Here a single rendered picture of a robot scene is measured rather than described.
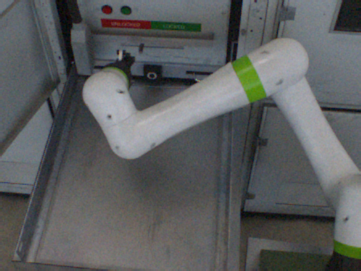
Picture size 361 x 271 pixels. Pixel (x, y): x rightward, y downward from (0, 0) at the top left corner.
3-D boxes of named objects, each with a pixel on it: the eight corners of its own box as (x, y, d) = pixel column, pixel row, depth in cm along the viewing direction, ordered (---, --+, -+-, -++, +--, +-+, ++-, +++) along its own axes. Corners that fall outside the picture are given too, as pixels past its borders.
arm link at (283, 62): (311, 75, 128) (291, 33, 128) (321, 72, 115) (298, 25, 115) (249, 105, 130) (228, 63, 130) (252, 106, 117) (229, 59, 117)
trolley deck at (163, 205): (236, 289, 134) (238, 281, 129) (16, 268, 137) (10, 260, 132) (240, 103, 175) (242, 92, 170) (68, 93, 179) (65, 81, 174)
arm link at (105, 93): (108, 69, 114) (68, 89, 117) (134, 116, 118) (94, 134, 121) (119, 56, 127) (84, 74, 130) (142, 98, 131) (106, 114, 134)
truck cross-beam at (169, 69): (230, 81, 171) (232, 68, 167) (77, 72, 175) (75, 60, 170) (231, 71, 175) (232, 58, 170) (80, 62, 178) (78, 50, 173)
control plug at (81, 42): (92, 76, 161) (84, 35, 147) (77, 75, 161) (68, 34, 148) (97, 59, 166) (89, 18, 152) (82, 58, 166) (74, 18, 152)
